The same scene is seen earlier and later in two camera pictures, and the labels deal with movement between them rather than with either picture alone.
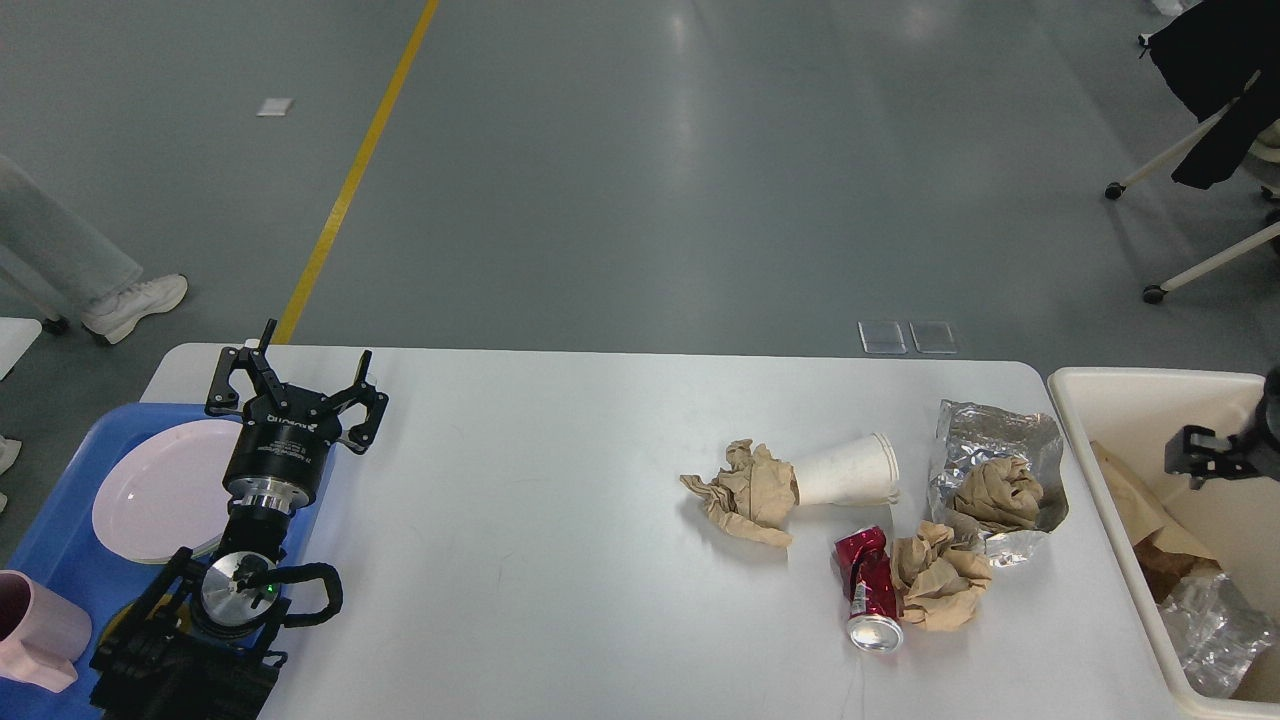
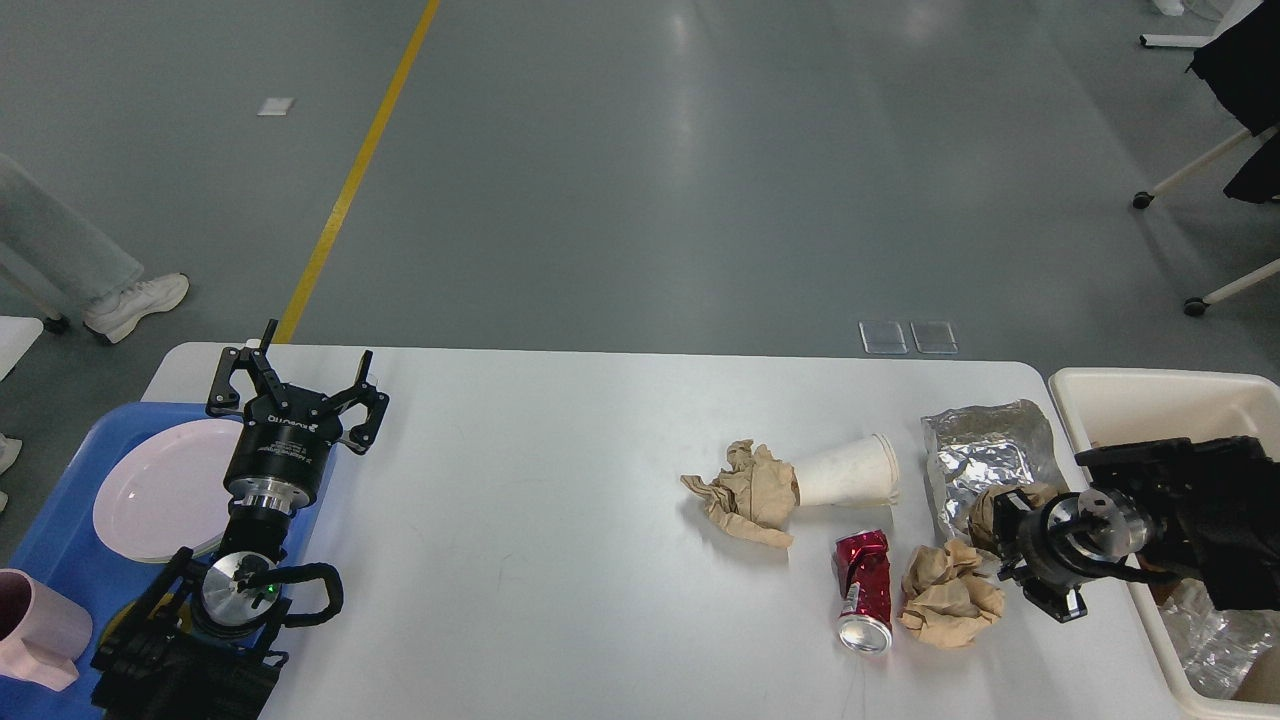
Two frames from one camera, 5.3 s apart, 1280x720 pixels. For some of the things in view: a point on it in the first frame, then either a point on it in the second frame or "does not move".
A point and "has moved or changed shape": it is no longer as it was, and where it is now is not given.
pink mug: (42, 635) does not move
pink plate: (165, 493) does not move
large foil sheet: (1217, 632) does not move
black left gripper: (281, 447) does not move
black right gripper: (1198, 454) -> (1060, 539)
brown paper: (1001, 491) has moved or changed shape
